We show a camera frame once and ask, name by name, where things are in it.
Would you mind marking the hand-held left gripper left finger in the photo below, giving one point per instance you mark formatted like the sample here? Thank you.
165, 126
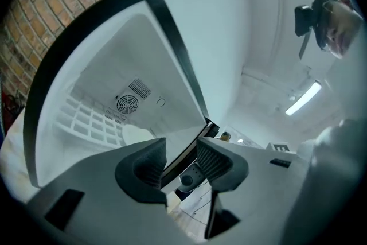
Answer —
94, 195

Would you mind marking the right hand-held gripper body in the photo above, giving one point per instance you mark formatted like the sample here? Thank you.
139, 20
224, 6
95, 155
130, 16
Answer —
276, 147

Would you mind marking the black mini fridge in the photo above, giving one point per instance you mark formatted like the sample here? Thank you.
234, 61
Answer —
114, 66

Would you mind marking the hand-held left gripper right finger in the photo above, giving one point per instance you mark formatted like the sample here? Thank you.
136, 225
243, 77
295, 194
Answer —
258, 195

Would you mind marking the black head-mounted camera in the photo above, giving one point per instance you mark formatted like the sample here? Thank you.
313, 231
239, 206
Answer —
304, 20

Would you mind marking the table with beige cloth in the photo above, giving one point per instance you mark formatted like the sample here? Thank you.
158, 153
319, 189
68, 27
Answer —
14, 157

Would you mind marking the long ceiling light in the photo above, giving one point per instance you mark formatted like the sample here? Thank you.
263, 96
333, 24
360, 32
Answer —
304, 97

